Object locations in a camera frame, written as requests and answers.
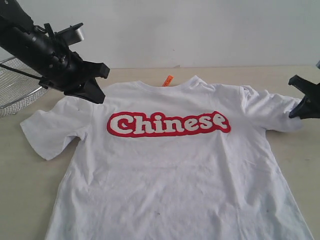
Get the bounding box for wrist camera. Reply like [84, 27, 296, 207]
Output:
[54, 22, 85, 46]
[315, 60, 320, 69]

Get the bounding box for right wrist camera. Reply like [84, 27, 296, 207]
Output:
[315, 60, 320, 69]

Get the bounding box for orange shirt neck tag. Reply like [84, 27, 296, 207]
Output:
[162, 75, 174, 87]

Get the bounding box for white t-shirt red print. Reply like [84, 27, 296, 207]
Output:
[20, 76, 313, 240]

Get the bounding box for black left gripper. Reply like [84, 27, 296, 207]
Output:
[32, 42, 110, 104]

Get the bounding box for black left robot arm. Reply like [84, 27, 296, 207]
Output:
[0, 0, 110, 104]

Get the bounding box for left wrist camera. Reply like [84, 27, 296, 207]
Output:
[54, 22, 85, 46]

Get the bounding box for metal mesh basket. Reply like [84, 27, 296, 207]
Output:
[0, 67, 48, 117]

